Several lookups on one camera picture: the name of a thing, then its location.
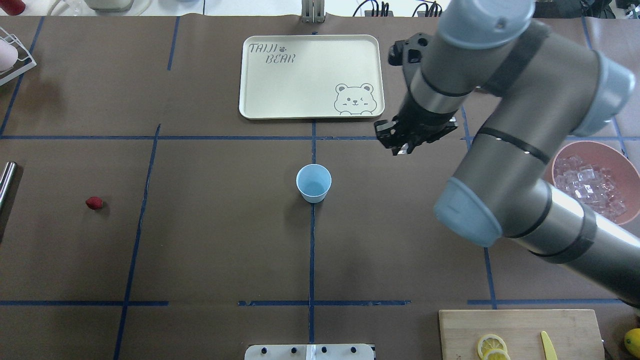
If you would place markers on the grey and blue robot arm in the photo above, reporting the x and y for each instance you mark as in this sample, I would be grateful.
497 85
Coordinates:
549 88

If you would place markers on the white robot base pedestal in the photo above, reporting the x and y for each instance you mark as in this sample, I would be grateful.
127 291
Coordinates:
331 351

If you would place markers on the white wire cup rack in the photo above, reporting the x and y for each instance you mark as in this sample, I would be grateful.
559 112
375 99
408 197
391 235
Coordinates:
25 61

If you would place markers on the red strawberry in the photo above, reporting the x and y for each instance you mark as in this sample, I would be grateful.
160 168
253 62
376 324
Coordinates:
94 203

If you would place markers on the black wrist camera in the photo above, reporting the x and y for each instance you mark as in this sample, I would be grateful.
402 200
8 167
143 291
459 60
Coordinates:
408 52

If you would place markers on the aluminium frame post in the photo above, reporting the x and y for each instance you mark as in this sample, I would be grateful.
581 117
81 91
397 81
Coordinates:
313 11

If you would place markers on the light blue cup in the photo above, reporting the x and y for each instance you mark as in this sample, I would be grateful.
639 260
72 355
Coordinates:
313 182

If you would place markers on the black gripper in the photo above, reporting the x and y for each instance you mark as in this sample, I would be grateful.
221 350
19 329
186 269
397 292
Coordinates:
419 118

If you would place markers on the yellow plastic knife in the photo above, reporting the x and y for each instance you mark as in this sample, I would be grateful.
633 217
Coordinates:
547 346

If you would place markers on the whole yellow lemon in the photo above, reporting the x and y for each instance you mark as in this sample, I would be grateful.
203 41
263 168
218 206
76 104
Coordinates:
631 342

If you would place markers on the steel muddler with black tip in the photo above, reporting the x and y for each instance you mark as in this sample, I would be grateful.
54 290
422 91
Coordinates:
6 181

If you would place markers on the wooden cutting board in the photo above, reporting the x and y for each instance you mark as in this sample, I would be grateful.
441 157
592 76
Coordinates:
574 333

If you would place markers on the pile of clear ice cubes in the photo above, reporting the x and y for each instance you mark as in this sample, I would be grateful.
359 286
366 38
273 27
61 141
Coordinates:
590 184

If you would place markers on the pink bowl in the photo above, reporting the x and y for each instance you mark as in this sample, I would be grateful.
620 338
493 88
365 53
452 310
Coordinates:
624 173

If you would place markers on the cream bear tray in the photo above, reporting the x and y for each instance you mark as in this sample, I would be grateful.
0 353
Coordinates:
317 76

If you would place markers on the red bottle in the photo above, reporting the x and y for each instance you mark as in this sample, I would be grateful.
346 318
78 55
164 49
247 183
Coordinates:
12 7

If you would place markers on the lemon slices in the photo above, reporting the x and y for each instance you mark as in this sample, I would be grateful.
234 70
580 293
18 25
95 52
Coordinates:
492 347

